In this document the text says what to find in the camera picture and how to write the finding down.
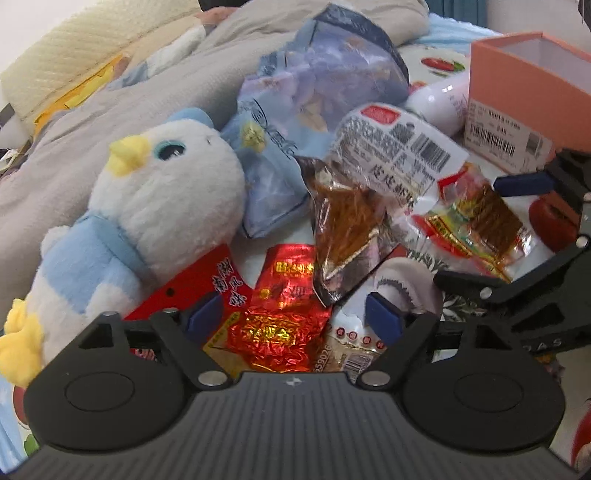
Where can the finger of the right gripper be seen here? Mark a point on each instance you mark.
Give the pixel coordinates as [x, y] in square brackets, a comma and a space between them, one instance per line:
[536, 183]

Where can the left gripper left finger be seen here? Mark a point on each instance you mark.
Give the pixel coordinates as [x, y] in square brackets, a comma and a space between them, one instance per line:
[204, 317]

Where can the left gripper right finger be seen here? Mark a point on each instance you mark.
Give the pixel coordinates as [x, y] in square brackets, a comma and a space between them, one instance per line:
[384, 319]

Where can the red foil snack packet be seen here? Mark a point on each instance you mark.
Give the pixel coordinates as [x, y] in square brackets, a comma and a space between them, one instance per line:
[281, 327]

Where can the red yellow snack packet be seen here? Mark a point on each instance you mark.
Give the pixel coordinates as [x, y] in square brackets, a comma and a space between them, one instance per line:
[215, 272]

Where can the red brown sticks packet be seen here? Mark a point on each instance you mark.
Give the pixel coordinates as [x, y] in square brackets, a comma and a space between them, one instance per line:
[472, 221]

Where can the pink gift box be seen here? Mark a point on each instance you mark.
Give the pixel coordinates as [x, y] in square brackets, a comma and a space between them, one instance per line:
[529, 97]

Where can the clear brown strips packet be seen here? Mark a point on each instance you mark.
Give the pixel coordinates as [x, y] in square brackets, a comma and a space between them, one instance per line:
[352, 226]

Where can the white bottle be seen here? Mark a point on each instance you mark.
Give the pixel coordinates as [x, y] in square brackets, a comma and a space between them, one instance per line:
[443, 104]

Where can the white barcode snack packet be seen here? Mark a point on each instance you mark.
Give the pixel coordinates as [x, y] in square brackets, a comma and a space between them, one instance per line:
[396, 154]

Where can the penguin plush toy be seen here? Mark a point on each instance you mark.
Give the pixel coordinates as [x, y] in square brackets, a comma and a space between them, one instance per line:
[164, 198]

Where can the grey blanket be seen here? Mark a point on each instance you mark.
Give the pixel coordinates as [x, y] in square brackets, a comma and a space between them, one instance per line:
[53, 185]

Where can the large pale blue snack bag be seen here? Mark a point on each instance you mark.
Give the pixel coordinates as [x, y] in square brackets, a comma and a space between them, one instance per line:
[290, 108]

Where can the yellow pillow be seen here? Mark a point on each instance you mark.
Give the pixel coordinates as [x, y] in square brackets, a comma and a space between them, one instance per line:
[83, 91]

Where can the beige quilted headboard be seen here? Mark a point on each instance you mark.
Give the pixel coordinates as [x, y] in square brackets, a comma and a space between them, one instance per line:
[79, 47]

